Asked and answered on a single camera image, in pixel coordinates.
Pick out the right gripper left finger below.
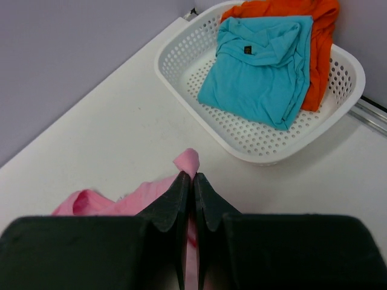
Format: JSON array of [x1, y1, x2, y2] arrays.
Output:
[[132, 172, 191, 289]]

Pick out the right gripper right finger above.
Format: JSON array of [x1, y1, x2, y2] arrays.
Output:
[[193, 173, 240, 289]]

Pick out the pink t-shirt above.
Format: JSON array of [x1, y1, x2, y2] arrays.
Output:
[[51, 147, 201, 290]]

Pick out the white perforated plastic basket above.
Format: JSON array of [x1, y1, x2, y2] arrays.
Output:
[[155, 1, 365, 165]]

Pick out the turquoise t-shirt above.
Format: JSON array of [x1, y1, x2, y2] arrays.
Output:
[[198, 16, 313, 131]]

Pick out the orange t-shirt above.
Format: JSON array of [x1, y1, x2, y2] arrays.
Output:
[[221, 0, 340, 112]]

